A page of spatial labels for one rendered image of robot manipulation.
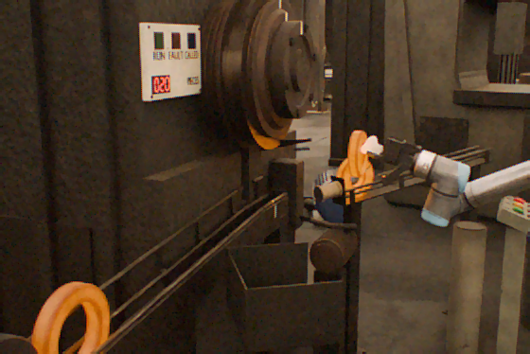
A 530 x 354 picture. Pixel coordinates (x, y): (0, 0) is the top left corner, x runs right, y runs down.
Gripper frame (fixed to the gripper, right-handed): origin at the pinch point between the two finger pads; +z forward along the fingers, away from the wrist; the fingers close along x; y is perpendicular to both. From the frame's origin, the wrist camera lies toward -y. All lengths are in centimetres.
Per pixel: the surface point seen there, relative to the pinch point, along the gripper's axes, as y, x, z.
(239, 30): 31, 51, 30
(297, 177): -14.2, 10.5, 14.8
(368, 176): -13.1, -19.3, -3.2
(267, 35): 31, 45, 25
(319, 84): -99, -812, 252
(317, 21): 0, -808, 285
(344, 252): -34.9, 5.3, -7.6
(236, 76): 19, 54, 27
